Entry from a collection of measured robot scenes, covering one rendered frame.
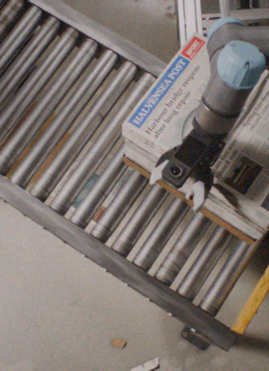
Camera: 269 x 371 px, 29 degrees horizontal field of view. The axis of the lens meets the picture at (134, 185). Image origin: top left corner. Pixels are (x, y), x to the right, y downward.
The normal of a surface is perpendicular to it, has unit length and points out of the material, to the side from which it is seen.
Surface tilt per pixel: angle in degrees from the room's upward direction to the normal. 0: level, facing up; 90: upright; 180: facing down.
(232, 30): 29
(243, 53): 34
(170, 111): 5
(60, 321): 0
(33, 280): 0
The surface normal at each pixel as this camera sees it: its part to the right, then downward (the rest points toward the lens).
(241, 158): 0.00, -0.35
